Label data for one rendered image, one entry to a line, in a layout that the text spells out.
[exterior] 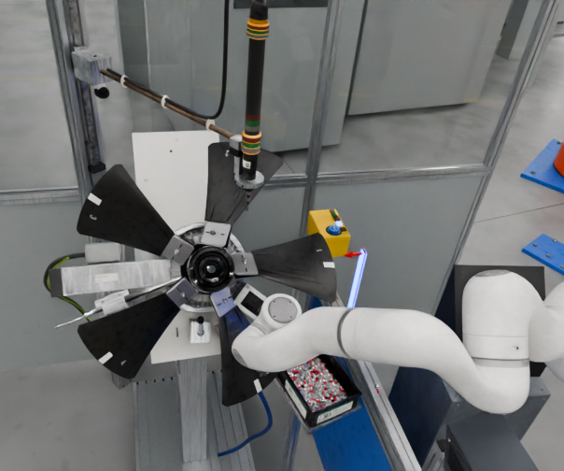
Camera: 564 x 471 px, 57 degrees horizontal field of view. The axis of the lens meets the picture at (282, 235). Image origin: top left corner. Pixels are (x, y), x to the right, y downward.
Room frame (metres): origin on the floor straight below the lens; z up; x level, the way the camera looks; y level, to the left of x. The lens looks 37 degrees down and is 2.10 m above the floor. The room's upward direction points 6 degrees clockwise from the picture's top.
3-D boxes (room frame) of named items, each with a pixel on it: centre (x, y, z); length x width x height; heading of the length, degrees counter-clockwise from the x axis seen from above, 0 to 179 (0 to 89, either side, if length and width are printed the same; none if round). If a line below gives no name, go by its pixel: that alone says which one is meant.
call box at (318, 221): (1.45, -0.16, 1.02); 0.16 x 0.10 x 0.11; 18
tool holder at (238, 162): (1.07, 0.10, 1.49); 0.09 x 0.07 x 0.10; 53
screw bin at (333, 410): (0.96, -0.15, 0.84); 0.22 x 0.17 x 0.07; 32
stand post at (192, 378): (1.12, 0.25, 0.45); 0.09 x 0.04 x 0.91; 108
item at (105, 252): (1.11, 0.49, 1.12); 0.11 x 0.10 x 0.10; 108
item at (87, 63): (1.43, 0.59, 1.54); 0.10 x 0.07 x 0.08; 53
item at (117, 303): (0.96, 0.42, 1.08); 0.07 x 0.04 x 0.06; 119
